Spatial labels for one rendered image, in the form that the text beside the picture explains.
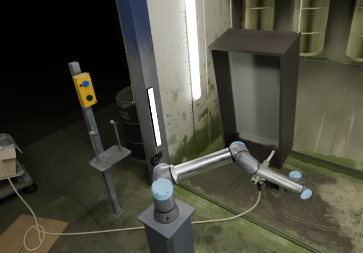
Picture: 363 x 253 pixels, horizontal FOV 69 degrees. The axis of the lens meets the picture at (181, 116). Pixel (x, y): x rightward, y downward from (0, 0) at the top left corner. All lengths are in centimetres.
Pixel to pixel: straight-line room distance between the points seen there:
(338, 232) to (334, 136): 107
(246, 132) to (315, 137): 83
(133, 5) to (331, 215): 257
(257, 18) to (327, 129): 149
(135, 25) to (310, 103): 223
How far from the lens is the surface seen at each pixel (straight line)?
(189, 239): 224
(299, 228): 283
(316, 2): 312
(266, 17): 335
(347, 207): 315
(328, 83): 354
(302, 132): 349
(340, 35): 350
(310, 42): 320
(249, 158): 191
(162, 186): 188
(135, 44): 233
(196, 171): 199
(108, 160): 243
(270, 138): 300
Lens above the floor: 218
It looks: 29 degrees down
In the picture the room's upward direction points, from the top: 6 degrees counter-clockwise
